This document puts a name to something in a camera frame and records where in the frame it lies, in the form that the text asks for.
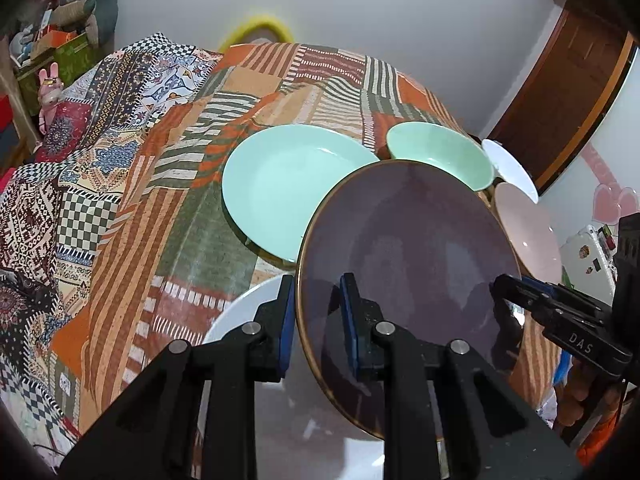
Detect patterned patchwork bedspread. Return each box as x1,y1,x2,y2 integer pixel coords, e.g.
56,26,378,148
1,33,221,451

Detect striped patchwork tablecloth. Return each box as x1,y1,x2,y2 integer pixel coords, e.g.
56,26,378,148
49,41,564,436

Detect brown wooden door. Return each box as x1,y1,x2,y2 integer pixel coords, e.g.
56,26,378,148
489,0,639,191

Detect pink heart wall decoration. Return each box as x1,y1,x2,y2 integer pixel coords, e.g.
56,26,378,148
580,143,639,226

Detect green bowl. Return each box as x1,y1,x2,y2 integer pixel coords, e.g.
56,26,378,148
386,122,496,192

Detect white plate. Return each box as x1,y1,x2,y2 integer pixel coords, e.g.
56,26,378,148
196,273,452,480

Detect mint green plate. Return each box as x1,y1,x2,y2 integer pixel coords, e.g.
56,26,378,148
221,125,378,263

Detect dark purple plate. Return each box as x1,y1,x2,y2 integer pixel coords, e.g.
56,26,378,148
296,160,523,438

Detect white sticker suitcase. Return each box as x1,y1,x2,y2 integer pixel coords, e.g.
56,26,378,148
560,226,616,306

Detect yellow fuzzy chair back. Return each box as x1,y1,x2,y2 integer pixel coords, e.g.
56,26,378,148
217,14,295,52

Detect right hand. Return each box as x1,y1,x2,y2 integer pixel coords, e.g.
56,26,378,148
554,358,624,466

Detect pink rabbit plush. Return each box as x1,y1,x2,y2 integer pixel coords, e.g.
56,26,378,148
38,62,64,136

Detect pink bowl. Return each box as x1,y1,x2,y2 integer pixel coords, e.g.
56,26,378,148
491,182,562,284

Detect white bowl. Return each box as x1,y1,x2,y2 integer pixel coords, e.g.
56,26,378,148
482,139,539,204

